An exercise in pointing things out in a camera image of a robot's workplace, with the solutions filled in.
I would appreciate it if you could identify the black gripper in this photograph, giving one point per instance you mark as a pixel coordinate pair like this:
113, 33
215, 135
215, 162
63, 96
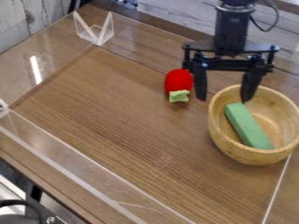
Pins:
254, 60

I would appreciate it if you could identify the green rectangular block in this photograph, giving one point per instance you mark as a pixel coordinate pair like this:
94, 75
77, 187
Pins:
246, 126

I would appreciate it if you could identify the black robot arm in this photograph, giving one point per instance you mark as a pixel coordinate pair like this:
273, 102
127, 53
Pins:
234, 16

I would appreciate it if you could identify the light wooden bowl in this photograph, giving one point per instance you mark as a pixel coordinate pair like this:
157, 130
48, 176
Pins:
277, 114

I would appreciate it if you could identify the red plush strawberry toy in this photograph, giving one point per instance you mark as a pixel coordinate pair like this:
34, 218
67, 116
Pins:
178, 85

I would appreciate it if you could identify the black table leg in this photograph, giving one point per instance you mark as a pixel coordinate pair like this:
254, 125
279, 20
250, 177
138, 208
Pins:
36, 193

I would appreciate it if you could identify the clear acrylic corner bracket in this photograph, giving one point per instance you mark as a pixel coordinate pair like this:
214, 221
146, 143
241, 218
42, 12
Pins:
95, 34

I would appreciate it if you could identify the clear acrylic tray wall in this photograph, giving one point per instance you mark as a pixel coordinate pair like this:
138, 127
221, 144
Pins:
91, 190

